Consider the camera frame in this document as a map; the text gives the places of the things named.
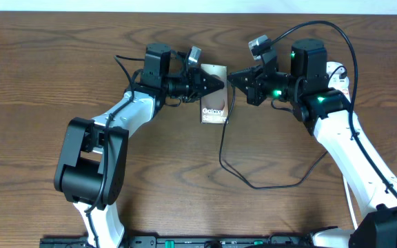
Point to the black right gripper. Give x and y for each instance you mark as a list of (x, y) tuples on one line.
[(253, 87)]

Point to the white charger plug adapter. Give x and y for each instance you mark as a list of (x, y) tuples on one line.
[(339, 84)]

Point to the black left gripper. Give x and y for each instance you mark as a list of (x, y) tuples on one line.
[(198, 83)]

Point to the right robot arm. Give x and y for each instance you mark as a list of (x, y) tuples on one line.
[(322, 104)]

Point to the white power strip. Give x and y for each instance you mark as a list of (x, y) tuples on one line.
[(337, 68)]

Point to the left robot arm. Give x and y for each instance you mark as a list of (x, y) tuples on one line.
[(91, 167)]

